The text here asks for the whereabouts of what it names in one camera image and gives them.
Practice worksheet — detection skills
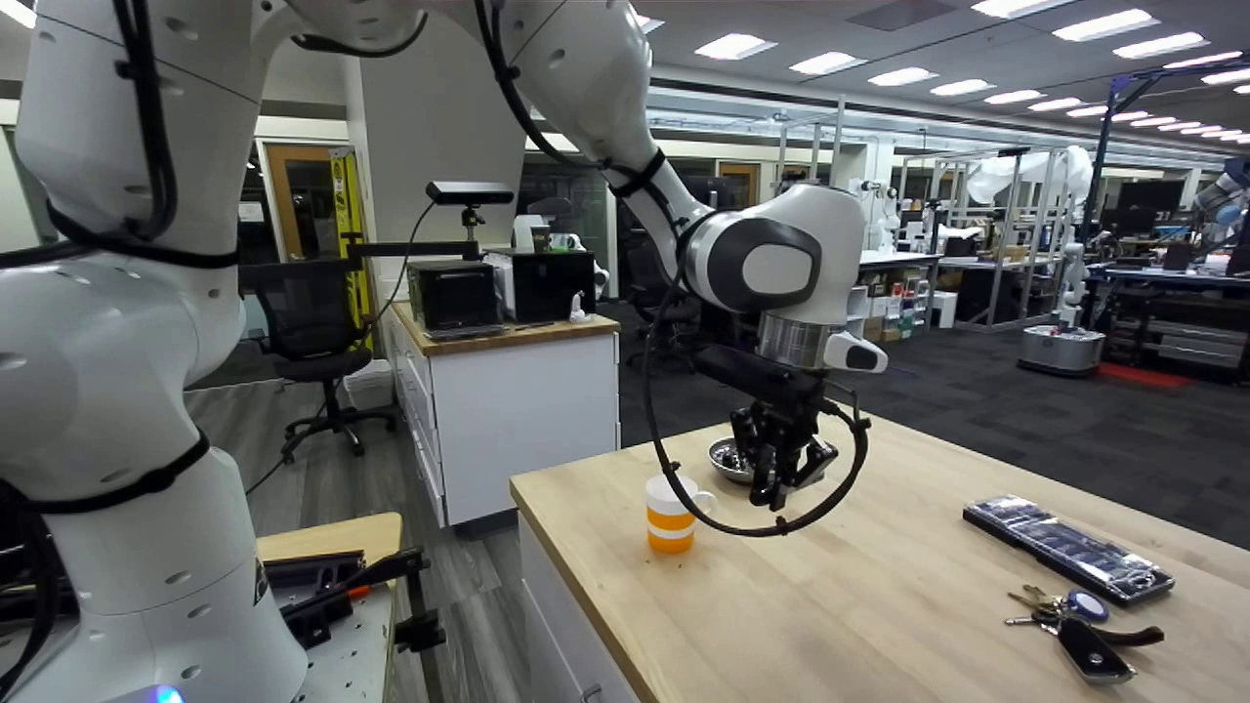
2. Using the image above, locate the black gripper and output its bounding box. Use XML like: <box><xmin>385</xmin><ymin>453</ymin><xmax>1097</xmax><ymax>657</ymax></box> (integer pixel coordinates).
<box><xmin>726</xmin><ymin>398</ymin><xmax>846</xmax><ymax>500</ymax></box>

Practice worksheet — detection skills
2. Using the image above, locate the white and orange cup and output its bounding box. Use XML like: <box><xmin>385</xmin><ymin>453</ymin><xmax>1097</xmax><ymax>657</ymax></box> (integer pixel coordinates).
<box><xmin>641</xmin><ymin>474</ymin><xmax>718</xmax><ymax>561</ymax></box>

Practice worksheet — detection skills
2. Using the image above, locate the round metal bowl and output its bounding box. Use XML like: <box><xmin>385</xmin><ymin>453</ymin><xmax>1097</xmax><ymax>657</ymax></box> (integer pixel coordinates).
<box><xmin>702</xmin><ymin>432</ymin><xmax>846</xmax><ymax>491</ymax></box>

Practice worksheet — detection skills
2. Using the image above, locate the white cabinet with wood top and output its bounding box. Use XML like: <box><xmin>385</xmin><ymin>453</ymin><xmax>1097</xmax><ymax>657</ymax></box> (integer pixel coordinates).
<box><xmin>385</xmin><ymin>303</ymin><xmax>624</xmax><ymax>531</ymax></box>

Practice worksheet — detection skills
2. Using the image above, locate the black box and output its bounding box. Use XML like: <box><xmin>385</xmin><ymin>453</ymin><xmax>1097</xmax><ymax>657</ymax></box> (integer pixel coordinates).
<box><xmin>510</xmin><ymin>246</ymin><xmax>603</xmax><ymax>327</ymax></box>

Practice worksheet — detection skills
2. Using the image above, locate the black flat keypad device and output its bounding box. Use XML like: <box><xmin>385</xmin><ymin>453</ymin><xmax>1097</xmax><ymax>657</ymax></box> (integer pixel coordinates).
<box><xmin>963</xmin><ymin>491</ymin><xmax>1180</xmax><ymax>609</ymax></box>

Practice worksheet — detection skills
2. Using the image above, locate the key bunch with black fob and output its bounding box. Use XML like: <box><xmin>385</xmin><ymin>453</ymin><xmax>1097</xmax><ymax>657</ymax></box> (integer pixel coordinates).
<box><xmin>1000</xmin><ymin>582</ymin><xmax>1170</xmax><ymax>689</ymax></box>

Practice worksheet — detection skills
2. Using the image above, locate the red floor mat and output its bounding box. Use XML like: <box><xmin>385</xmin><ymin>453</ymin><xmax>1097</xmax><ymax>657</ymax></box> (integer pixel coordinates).
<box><xmin>1096</xmin><ymin>359</ymin><xmax>1191</xmax><ymax>393</ymax></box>

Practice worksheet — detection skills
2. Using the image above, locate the black clamp screw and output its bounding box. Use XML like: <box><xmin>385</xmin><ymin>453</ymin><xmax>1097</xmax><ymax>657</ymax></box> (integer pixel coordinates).
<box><xmin>390</xmin><ymin>571</ymin><xmax>448</xmax><ymax>657</ymax></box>

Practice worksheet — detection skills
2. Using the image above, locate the ceiling light panel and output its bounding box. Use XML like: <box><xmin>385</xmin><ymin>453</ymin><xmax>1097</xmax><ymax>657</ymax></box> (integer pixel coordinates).
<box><xmin>788</xmin><ymin>45</ymin><xmax>866</xmax><ymax>77</ymax></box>
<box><xmin>691</xmin><ymin>31</ymin><xmax>783</xmax><ymax>65</ymax></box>
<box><xmin>1051</xmin><ymin>2</ymin><xmax>1165</xmax><ymax>45</ymax></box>
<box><xmin>1110</xmin><ymin>28</ymin><xmax>1213</xmax><ymax>61</ymax></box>

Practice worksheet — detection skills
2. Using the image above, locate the dark workbench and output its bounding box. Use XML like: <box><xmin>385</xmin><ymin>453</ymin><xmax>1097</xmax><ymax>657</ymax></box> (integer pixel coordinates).
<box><xmin>1103</xmin><ymin>265</ymin><xmax>1250</xmax><ymax>381</ymax></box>

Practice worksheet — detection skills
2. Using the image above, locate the black clamp with orange pad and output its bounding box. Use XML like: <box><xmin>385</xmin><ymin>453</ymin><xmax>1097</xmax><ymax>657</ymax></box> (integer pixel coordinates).
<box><xmin>261</xmin><ymin>547</ymin><xmax>430</xmax><ymax>651</ymax></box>

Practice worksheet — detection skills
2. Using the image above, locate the wood edged side table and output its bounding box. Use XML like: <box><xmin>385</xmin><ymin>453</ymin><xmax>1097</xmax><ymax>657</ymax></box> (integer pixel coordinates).
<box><xmin>252</xmin><ymin>506</ymin><xmax>433</xmax><ymax>703</ymax></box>

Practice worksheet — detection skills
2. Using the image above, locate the black office chair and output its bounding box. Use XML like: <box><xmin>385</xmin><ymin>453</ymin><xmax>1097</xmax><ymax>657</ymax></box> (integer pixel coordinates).
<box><xmin>247</xmin><ymin>254</ymin><xmax>404</xmax><ymax>463</ymax></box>

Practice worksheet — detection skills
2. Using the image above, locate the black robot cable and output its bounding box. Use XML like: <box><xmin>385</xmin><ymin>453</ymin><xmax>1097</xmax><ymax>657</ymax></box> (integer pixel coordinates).
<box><xmin>641</xmin><ymin>277</ymin><xmax>877</xmax><ymax>538</ymax></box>

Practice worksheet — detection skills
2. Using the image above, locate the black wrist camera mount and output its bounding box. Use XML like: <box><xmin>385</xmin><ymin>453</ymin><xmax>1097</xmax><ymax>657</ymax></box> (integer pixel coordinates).
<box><xmin>687</xmin><ymin>340</ymin><xmax>836</xmax><ymax>409</ymax></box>

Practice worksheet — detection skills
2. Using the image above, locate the white robot on pedestal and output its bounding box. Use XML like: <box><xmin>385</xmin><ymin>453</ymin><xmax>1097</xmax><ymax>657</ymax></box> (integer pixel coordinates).
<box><xmin>1020</xmin><ymin>140</ymin><xmax>1110</xmax><ymax>377</ymax></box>

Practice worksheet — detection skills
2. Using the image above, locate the black stereo camera on stand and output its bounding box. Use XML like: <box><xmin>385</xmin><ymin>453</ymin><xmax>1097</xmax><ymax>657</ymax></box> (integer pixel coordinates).
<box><xmin>346</xmin><ymin>177</ymin><xmax>520</xmax><ymax>265</ymax></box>

